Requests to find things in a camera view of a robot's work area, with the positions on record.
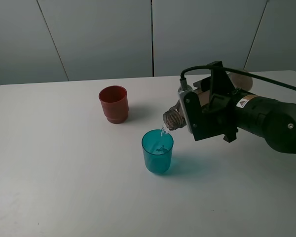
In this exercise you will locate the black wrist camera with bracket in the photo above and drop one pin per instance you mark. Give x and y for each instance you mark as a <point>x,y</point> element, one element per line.
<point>215,118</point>

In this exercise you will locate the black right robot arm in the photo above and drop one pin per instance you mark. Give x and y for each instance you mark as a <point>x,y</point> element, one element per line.
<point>279,118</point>

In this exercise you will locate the red plastic cup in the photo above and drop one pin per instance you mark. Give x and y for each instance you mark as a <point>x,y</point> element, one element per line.
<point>114,103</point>

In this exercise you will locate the brown translucent plastic bottle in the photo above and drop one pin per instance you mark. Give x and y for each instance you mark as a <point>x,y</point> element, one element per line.
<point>174,118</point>

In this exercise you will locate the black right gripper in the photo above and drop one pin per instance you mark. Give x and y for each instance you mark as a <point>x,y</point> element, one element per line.
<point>248,116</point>

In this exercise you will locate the teal translucent plastic cup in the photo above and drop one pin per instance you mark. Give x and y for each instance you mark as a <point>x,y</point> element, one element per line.
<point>157,151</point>

